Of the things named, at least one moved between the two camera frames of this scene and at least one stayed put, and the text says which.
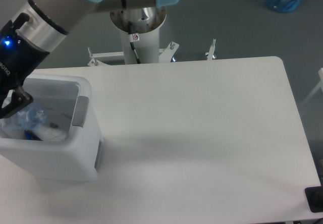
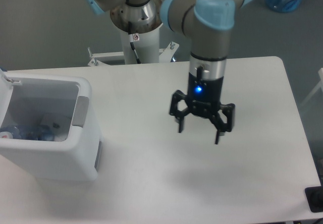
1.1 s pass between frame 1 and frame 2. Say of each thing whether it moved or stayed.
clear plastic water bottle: moved
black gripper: moved
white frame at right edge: stayed
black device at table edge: stayed
